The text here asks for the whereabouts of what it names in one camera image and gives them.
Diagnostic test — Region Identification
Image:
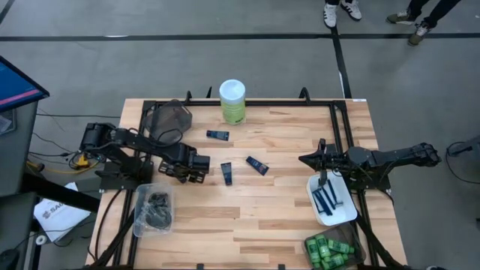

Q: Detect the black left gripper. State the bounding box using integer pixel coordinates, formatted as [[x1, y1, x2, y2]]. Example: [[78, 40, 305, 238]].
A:
[[159, 144, 206, 185]]

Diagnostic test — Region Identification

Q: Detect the white printed paper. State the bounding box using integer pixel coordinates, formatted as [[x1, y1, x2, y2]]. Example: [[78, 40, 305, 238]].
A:
[[32, 181, 92, 244]]

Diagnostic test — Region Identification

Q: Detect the black computer mouse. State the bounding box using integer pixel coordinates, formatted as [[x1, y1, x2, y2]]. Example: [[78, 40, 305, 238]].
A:
[[0, 248, 20, 269]]

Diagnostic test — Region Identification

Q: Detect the person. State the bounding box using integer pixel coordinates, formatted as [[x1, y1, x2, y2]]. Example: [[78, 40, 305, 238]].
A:
[[385, 0, 463, 47], [322, 0, 363, 29]]

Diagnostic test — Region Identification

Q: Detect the dark grey plastic bin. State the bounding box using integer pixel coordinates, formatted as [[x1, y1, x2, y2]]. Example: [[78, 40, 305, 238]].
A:
[[143, 98, 194, 147]]

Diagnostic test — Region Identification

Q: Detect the black item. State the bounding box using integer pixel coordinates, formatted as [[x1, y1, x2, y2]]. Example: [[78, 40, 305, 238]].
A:
[[147, 191, 170, 206], [149, 208, 174, 231], [143, 202, 166, 227]]

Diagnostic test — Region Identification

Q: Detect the black aluminium table frame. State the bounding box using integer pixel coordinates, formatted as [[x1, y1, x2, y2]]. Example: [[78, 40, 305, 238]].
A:
[[88, 86, 410, 270]]

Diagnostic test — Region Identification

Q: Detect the grey transparent plastic bin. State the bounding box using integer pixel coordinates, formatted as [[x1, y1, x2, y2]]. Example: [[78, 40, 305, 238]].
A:
[[302, 223, 367, 270]]

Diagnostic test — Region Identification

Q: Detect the green disinfecting wipes canister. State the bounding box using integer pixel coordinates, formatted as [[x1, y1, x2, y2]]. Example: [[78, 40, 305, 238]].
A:
[[218, 79, 248, 126]]

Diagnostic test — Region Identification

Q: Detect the blue disposable razor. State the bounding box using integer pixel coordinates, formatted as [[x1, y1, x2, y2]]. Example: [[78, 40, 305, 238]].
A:
[[317, 184, 338, 217], [326, 178, 344, 209], [310, 188, 328, 217]]

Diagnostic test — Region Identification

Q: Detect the white plastic bin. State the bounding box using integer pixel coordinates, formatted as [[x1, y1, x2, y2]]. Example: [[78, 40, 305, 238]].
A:
[[306, 170, 359, 227]]

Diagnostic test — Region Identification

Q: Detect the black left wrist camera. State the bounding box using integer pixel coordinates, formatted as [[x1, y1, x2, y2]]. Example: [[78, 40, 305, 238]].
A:
[[192, 154, 212, 175]]

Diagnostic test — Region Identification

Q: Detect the blue screen computer monitor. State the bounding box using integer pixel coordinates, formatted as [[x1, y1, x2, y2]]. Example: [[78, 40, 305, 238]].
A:
[[0, 55, 51, 114]]

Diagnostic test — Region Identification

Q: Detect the dark blue toiletry tube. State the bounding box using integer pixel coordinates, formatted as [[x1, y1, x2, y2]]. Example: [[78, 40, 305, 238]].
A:
[[220, 161, 234, 187], [245, 155, 271, 177], [205, 129, 230, 143]]

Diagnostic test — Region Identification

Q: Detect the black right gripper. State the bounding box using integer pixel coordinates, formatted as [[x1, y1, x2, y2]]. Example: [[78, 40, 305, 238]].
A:
[[298, 138, 356, 188]]

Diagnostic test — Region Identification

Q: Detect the black stand leg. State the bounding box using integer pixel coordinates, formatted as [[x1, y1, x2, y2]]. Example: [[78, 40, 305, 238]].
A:
[[20, 172, 101, 214]]

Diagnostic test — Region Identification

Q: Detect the yellow floor cable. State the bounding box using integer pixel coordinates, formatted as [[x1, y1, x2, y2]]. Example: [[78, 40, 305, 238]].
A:
[[25, 151, 101, 176]]

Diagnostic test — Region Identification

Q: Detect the black floor cable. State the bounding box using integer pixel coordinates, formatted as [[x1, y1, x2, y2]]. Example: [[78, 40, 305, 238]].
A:
[[445, 140, 480, 186]]

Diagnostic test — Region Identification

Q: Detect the clear plastic bin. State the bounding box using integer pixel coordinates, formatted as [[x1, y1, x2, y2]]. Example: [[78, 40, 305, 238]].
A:
[[133, 182, 176, 239]]

